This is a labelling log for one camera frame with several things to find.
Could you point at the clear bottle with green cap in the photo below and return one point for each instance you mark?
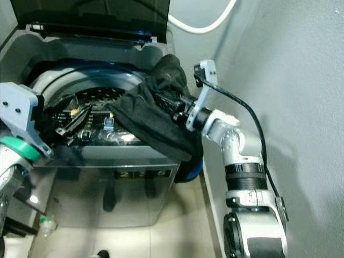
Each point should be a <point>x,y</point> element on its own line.
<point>48,226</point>

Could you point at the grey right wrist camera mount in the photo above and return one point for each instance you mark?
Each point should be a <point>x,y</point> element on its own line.
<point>204,91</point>

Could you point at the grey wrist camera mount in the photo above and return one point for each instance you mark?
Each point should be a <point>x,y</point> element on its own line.
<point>19,113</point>
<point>204,91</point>

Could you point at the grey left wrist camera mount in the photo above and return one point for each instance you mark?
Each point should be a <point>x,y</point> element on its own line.
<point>19,113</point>

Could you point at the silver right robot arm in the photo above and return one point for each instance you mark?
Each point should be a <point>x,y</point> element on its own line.
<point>236,140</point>

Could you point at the dark tinted washer lid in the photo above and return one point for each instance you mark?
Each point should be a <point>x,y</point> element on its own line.
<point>86,16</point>

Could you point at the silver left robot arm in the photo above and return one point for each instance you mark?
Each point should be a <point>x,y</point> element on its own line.
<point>16,172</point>

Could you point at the black knit garment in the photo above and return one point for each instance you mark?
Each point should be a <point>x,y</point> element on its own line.
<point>150,118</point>

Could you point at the black robot foot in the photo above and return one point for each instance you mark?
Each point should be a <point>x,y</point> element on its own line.
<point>103,254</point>

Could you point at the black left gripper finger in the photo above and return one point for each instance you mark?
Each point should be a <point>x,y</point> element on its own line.
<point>76,121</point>
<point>71,117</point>

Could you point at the blue plastic object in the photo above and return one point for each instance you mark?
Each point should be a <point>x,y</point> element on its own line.
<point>192,171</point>

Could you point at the grey top-load washing machine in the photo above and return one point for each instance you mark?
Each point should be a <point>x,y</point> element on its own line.
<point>129,199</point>

